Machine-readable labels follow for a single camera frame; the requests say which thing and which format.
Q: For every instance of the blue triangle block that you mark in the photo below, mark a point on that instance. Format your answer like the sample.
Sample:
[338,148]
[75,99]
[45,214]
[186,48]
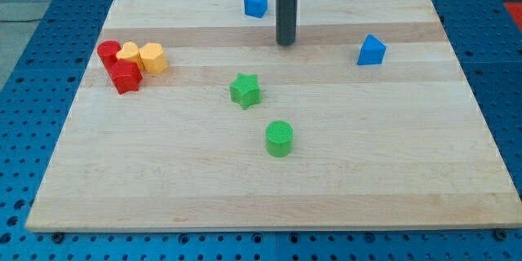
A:
[372,51]

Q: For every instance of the green cylinder block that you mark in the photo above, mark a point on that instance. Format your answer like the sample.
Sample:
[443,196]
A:
[279,138]

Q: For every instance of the green star block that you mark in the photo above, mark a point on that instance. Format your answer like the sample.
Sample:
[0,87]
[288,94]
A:
[245,90]

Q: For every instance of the light wooden board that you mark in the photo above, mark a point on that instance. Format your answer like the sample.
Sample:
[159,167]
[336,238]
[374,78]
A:
[392,146]

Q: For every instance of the blue cube block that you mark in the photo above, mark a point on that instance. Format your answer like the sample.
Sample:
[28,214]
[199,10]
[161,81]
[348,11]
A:
[255,8]

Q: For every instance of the yellow hexagon block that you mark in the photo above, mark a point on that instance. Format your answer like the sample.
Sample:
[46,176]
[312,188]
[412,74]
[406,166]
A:
[153,57]

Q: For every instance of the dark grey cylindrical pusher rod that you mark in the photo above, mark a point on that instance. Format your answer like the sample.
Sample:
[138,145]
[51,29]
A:
[286,21]

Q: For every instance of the red star block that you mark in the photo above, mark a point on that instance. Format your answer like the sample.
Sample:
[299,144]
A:
[125,76]

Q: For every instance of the yellow heart block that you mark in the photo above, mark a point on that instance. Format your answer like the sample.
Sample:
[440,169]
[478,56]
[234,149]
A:
[130,53]

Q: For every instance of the red cylinder block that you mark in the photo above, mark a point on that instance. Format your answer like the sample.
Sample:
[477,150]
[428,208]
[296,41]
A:
[107,52]

